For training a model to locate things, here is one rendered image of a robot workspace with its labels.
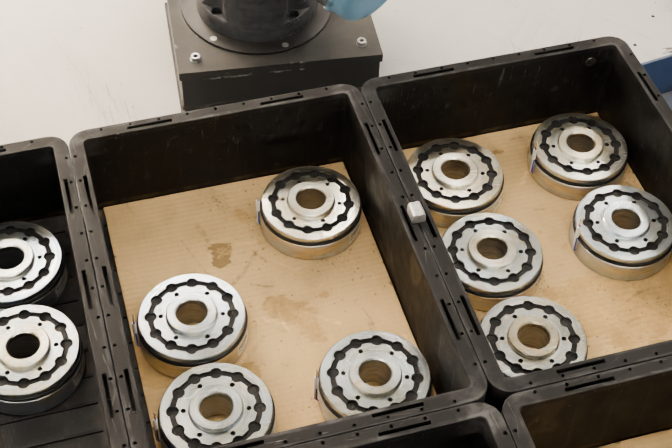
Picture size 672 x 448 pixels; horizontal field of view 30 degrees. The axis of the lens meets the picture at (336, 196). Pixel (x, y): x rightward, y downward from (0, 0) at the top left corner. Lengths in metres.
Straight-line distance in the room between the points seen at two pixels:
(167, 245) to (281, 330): 0.16
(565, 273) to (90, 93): 0.68
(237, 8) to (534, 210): 0.44
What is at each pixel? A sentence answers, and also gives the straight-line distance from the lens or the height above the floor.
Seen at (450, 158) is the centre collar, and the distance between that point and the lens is 1.32.
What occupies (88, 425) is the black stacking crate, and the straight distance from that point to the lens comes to 1.17.
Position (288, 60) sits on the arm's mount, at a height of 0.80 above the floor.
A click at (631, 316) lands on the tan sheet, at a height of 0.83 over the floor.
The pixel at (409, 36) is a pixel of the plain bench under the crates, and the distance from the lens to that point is 1.72.
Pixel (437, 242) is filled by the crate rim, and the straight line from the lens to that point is 1.16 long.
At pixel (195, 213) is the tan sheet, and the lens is 1.31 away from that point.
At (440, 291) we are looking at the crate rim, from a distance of 1.12.
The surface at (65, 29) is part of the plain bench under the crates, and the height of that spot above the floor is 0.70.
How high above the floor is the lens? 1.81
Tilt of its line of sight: 48 degrees down
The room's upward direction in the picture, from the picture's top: 2 degrees clockwise
